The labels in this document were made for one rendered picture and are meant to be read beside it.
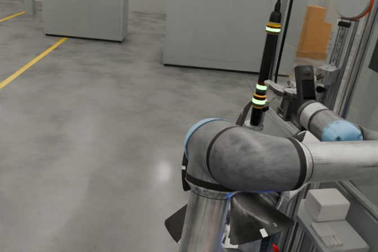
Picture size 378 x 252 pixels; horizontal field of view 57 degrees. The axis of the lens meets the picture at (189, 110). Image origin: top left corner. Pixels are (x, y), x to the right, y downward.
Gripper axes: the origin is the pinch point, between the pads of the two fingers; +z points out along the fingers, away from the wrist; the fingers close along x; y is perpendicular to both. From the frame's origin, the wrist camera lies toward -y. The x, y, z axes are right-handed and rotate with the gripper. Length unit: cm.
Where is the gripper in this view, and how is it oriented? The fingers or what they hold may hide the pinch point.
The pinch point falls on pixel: (278, 80)
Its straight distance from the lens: 111.1
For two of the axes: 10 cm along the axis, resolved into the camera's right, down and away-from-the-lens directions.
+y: -1.1, 9.1, 4.0
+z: -2.3, -4.2, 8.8
